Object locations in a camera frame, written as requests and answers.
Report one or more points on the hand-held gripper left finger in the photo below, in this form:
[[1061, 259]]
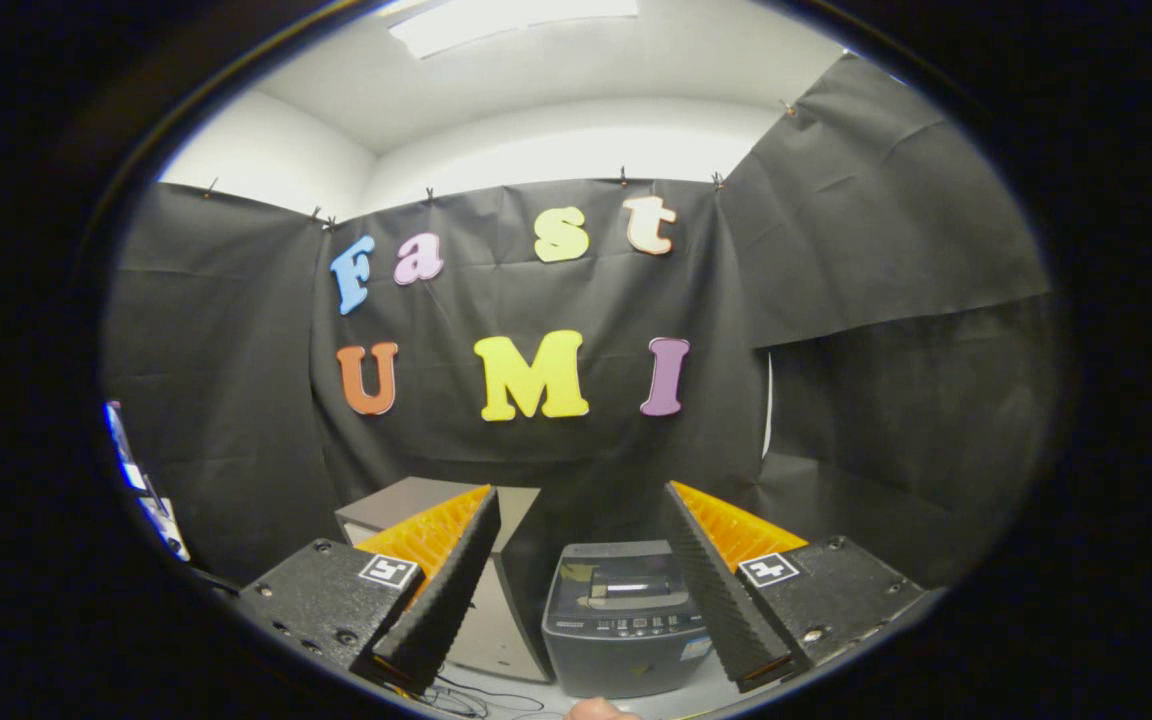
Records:
[[446, 590]]

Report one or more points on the white and blue clutter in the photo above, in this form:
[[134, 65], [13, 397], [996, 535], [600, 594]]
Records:
[[151, 500]]

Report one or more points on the grey cabinet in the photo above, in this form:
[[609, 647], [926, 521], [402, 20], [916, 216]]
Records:
[[501, 640]]

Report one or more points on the grey washing machine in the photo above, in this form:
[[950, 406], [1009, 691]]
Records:
[[606, 665]]

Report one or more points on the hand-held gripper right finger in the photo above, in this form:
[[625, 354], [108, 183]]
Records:
[[711, 590]]

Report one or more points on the dark washing machine lid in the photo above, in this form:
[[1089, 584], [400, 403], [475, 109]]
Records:
[[626, 585]]

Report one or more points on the black backdrop cloth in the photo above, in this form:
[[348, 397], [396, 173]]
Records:
[[496, 290]]

